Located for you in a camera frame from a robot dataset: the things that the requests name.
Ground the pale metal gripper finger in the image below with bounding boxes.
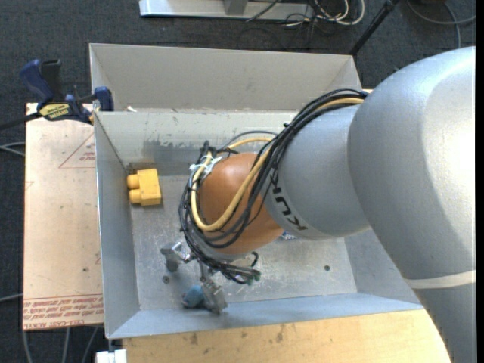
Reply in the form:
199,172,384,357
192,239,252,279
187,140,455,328
200,281,229,315
160,241,191,274

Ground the small blue soft object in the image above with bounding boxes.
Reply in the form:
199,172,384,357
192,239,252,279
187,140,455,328
181,284,206,309

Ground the yellow toy building block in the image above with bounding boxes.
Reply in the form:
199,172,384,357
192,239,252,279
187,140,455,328
126,167,163,207

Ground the brown cardboard board, red print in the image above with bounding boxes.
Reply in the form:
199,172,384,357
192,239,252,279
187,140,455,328
22,102,105,331

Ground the grey metal bin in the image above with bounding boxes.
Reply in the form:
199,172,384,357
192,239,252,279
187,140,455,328
88,42,424,340

